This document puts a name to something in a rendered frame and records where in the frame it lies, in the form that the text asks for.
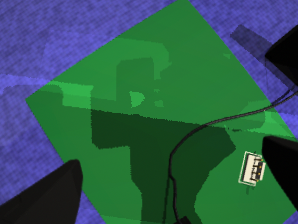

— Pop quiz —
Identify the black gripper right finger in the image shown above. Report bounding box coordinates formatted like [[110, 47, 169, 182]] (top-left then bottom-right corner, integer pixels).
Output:
[[262, 136, 298, 211]]

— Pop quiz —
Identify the black cable with plug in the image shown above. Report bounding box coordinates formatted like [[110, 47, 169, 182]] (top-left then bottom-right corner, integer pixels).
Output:
[[169, 91, 298, 224]]

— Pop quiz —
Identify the green circuit board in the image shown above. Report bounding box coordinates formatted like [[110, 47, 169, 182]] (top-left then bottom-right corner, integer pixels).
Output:
[[25, 0, 298, 224]]

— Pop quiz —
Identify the black rectangular block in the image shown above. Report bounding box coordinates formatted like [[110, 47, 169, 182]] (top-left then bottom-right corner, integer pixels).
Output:
[[265, 24, 298, 86]]

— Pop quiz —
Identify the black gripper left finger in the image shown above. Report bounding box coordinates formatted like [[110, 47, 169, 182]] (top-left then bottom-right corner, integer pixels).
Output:
[[0, 159, 83, 224]]

